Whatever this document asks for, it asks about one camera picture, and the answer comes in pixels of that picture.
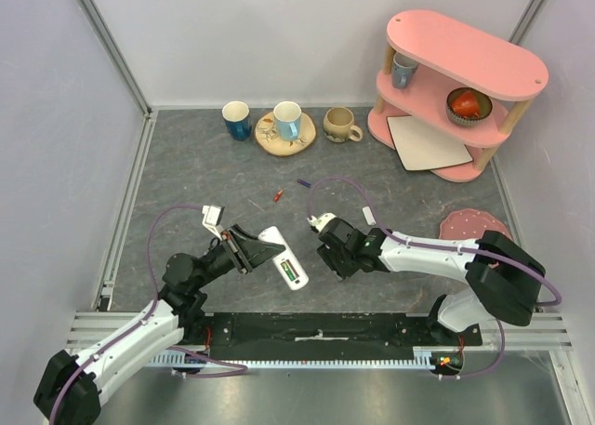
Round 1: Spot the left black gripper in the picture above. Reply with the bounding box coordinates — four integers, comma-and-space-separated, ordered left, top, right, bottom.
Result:
193, 223, 286, 288

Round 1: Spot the green battery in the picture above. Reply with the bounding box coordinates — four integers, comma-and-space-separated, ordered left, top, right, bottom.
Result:
281, 259, 298, 282

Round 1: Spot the white remote battery cover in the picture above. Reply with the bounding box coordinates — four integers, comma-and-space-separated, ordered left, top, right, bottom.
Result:
362, 206, 377, 225

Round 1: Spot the white remote control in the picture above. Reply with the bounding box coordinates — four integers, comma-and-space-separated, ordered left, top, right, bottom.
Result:
258, 226, 309, 291

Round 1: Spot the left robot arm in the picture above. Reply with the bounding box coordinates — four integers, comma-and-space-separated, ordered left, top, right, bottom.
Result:
33, 225, 289, 424

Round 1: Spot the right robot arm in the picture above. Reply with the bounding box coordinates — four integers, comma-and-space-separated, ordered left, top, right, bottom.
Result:
309, 213, 545, 345

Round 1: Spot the red battery near centre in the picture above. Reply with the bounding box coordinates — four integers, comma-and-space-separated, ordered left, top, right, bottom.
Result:
273, 190, 284, 203

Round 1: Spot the beige floral saucer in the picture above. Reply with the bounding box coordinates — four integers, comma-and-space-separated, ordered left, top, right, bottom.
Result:
254, 111, 317, 157

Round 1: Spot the white square plate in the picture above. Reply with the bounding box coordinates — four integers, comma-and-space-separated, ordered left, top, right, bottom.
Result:
387, 116, 472, 171

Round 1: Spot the beige ceramic mug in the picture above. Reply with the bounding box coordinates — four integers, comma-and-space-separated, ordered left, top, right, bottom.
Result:
323, 107, 364, 143

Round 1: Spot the pink dotted plate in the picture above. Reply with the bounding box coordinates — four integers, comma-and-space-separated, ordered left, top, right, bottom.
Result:
439, 208, 511, 240

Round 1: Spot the dark blue mug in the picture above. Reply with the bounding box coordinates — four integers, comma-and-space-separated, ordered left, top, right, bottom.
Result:
222, 100, 252, 141

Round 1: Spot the light blue mug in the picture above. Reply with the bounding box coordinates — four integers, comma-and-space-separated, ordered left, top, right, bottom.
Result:
273, 101, 302, 141

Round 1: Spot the red cup in bowl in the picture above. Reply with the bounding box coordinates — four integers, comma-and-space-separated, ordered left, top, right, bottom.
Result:
450, 90, 480, 118

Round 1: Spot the grey mug on shelf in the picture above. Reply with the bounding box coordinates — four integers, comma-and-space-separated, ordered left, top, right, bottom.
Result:
391, 53, 418, 89

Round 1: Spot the patterned dark bowl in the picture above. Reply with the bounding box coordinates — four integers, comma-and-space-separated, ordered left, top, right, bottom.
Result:
445, 87, 493, 126

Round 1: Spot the pink three-tier shelf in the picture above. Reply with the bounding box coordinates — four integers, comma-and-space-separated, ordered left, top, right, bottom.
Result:
367, 9, 549, 183

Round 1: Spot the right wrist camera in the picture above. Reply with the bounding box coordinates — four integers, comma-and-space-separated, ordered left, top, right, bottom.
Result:
307, 213, 336, 233

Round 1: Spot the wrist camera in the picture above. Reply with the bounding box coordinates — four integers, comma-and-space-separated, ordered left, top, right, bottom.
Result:
307, 213, 336, 233
202, 205, 224, 240

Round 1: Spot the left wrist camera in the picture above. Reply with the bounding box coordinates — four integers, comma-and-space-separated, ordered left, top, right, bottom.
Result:
202, 205, 224, 240

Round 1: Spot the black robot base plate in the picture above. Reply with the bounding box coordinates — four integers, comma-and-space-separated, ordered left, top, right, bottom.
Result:
181, 312, 483, 362

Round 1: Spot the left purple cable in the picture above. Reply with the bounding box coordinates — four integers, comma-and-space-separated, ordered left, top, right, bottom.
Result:
48, 204, 205, 424

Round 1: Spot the white cable duct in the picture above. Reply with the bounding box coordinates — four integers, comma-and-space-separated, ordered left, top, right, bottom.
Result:
147, 350, 447, 370

